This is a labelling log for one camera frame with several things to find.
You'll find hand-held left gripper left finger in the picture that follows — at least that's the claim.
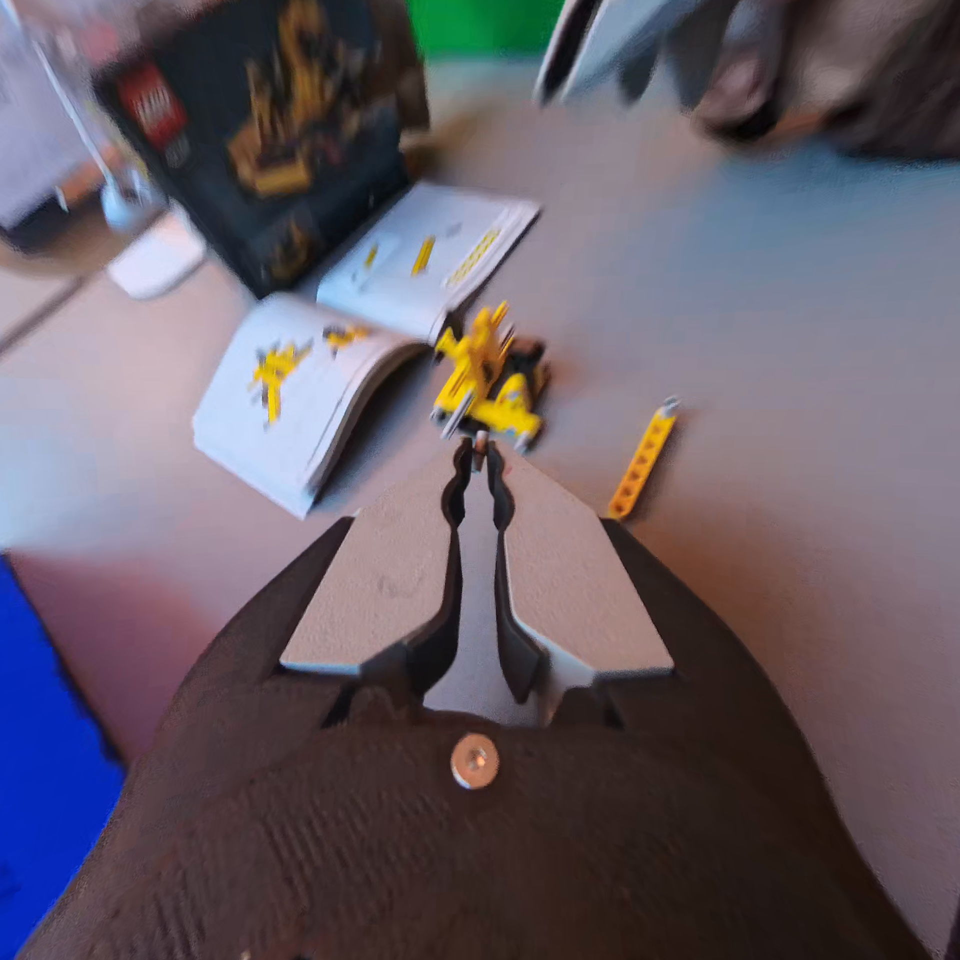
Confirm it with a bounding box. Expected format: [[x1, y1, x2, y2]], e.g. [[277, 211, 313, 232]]
[[279, 438, 475, 699]]

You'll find blue plastic bin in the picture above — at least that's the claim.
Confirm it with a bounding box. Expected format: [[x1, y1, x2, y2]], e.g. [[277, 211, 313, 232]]
[[0, 555, 125, 960]]

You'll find open lego instruction booklet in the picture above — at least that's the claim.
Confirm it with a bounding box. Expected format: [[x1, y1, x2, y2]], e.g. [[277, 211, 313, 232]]
[[191, 182, 541, 520]]

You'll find yellow lego beam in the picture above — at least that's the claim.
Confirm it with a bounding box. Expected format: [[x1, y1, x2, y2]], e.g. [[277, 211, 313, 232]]
[[606, 397, 682, 522]]

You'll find white flat base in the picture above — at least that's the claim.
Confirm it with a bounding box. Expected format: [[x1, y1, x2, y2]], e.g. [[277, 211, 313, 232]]
[[105, 206, 207, 301]]

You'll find green board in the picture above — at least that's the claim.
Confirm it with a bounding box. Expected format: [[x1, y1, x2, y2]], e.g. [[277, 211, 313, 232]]
[[408, 0, 564, 57]]

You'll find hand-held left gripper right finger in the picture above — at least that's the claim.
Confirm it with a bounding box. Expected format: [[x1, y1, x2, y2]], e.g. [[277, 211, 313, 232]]
[[483, 441, 676, 725]]

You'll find yellow lego model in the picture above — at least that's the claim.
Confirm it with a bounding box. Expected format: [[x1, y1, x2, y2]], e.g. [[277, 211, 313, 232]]
[[429, 300, 552, 455]]

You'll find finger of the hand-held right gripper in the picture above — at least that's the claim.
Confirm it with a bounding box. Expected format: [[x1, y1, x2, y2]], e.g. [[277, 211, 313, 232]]
[[621, 0, 744, 114], [534, 0, 670, 106]]

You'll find dark lego box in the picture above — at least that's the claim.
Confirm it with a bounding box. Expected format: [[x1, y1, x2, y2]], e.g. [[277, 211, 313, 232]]
[[93, 0, 432, 297]]

